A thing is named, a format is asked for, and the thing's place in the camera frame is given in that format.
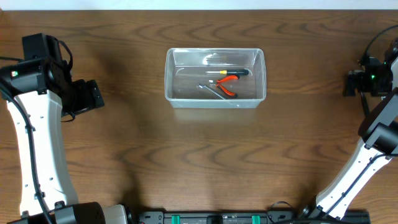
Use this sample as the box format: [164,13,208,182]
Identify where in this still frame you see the silver offset wrench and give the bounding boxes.
[197,83,226,100]

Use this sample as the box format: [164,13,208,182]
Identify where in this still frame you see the clear plastic container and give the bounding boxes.
[164,48,266,109]

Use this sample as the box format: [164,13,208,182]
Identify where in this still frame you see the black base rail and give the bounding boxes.
[136,210,371,224]

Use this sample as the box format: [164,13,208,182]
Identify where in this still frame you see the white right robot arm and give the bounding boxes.
[301,40,397,220]

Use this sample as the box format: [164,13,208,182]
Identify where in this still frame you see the black yellow screwdriver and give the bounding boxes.
[206,69,249,76]

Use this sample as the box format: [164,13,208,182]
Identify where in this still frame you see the red handled pliers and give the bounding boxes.
[209,75,239,98]

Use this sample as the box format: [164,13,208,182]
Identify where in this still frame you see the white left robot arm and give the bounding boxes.
[1,52,131,223]

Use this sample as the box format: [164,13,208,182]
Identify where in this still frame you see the small red black hammer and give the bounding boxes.
[359,92,370,117]

